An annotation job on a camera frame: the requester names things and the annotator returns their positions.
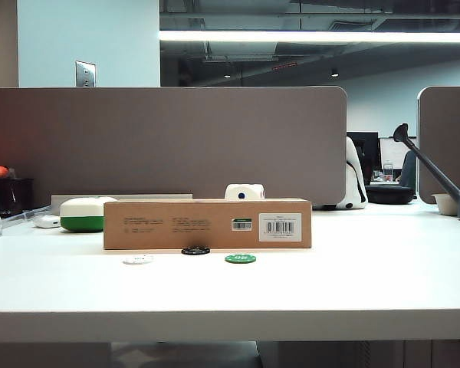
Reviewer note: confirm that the green poker chip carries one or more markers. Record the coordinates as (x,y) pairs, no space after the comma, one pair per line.
(240,258)

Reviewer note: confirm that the black poker chip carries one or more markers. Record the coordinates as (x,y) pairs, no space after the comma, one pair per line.
(195,251)

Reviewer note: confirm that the white and black plush toy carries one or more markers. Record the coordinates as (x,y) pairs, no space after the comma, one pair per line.
(354,184)

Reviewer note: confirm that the black container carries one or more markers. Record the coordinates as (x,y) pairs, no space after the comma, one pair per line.
(19,191)

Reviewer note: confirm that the narrow grey desk partition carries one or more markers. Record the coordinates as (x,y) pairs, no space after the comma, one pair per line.
(448,126)

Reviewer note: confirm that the wide grey desk partition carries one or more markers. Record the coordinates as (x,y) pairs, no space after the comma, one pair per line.
(157,145)

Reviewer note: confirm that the silver wall switch plate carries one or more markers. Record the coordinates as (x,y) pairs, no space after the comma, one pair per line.
(85,73)

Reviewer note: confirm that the black oval zip case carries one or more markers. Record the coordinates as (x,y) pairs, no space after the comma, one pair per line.
(391,193)

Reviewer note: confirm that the small white earbud case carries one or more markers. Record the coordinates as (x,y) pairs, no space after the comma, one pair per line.
(48,221)

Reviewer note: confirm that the monitor with white screen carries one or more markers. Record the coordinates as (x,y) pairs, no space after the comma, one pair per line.
(393,153)

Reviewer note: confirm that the white die with blue dot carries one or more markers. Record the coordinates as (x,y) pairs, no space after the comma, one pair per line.
(245,191)

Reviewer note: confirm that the black computer monitor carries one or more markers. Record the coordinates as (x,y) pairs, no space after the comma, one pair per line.
(370,145)

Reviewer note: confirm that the white poker chip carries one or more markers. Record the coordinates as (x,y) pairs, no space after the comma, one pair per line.
(138,260)

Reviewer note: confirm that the seated person in background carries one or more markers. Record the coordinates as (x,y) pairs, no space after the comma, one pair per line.
(409,168)

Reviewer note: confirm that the white paper bowl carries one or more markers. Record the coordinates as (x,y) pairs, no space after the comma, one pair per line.
(446,205)

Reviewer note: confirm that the brown cardboard box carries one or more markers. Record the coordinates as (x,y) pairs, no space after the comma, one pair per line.
(157,226)

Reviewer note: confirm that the clear acrylic plate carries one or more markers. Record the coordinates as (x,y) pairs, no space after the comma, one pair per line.
(23,215)

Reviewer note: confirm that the clear bottle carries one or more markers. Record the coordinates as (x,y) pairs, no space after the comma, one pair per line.
(388,170)

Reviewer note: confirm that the green and white case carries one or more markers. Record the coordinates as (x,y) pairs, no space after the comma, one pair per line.
(80,215)

